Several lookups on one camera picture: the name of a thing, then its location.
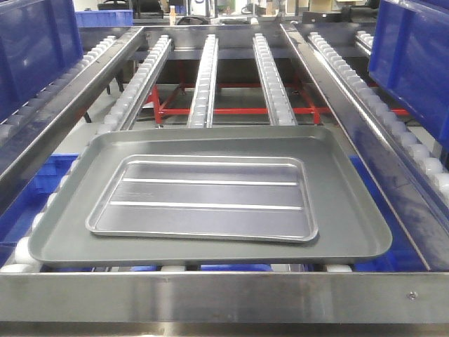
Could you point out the small silver ribbed tray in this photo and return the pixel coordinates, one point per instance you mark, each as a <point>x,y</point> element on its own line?
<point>260,199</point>

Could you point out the large grey serving tray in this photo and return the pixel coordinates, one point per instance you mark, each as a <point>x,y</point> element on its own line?
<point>351,228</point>

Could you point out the white roller track centre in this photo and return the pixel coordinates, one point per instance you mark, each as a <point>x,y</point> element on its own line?
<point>202,106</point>

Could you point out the white roller track right-centre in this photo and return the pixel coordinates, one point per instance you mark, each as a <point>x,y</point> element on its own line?
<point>279,109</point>

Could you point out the white roller track left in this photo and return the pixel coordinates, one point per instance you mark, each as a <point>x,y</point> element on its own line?
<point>125,110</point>

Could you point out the blue bin below rack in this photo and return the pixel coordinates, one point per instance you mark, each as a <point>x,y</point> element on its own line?
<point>18,218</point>

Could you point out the blue bin upper right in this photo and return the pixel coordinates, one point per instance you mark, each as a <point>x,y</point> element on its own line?
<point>410,60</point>

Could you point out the blue bin upper left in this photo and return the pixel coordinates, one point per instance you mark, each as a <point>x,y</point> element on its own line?
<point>39,42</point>

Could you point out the red metal frame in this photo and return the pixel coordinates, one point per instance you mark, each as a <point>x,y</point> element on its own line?
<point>238,91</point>

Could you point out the steel front rack rail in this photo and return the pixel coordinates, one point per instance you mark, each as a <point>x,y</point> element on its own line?
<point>239,297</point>

